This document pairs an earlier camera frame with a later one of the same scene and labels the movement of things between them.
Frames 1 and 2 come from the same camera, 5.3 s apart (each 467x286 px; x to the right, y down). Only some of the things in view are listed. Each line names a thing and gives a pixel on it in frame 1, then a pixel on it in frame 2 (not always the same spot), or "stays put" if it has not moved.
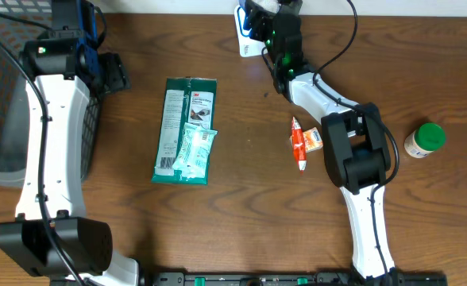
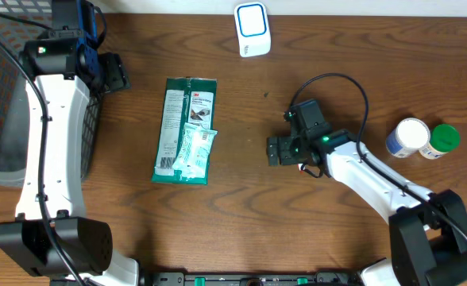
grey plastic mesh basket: x=5 y=27 stays put
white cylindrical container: x=244 y=33 -> x=410 y=135
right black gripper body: x=264 y=29 -> x=291 y=151
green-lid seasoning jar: x=426 y=139 -> x=444 y=138
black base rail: x=290 y=279 stays put
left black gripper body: x=111 y=72 stays put
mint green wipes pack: x=194 y=155 stays put
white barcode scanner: x=248 y=46 stays put
